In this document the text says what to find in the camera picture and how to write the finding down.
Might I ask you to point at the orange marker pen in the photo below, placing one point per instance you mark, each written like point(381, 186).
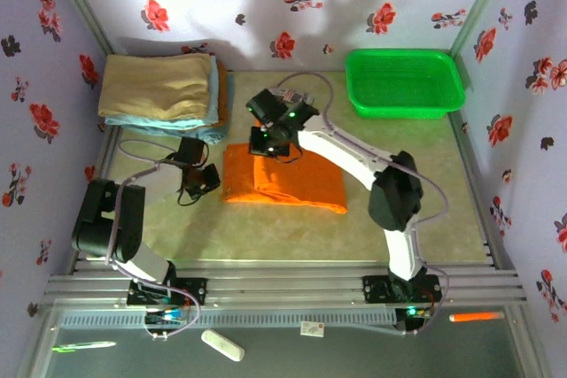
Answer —
point(476, 317)

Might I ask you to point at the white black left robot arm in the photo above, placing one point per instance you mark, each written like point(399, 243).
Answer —
point(111, 218)

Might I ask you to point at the brown folded trousers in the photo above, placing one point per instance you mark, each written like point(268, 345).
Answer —
point(222, 94)

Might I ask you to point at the small printed packet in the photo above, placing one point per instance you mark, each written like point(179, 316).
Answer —
point(296, 95)

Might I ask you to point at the dusty blue folded trousers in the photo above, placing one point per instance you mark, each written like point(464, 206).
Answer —
point(208, 132)

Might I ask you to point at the tan folded trousers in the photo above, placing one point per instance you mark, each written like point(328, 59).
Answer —
point(155, 86)

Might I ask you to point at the green plastic mesh basket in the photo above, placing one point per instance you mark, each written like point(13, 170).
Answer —
point(403, 81)

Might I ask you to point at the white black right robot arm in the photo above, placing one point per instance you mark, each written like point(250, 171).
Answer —
point(345, 152)

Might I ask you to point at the aluminium mounting rail frame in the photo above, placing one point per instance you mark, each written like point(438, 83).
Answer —
point(283, 285)

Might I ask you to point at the green pen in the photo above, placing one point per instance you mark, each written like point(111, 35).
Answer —
point(84, 346)

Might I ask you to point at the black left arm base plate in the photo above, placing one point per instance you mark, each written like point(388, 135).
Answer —
point(195, 291)

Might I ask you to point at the small white red card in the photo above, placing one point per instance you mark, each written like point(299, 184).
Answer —
point(312, 329)

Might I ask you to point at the white oblong plastic stick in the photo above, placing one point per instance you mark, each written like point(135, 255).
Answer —
point(222, 345)

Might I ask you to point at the aluminium corner post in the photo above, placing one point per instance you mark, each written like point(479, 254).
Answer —
point(478, 10)
point(80, 2)

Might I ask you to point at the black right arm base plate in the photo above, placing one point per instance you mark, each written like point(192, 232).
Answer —
point(376, 289)

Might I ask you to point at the orange trousers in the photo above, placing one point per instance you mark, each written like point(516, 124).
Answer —
point(301, 183)

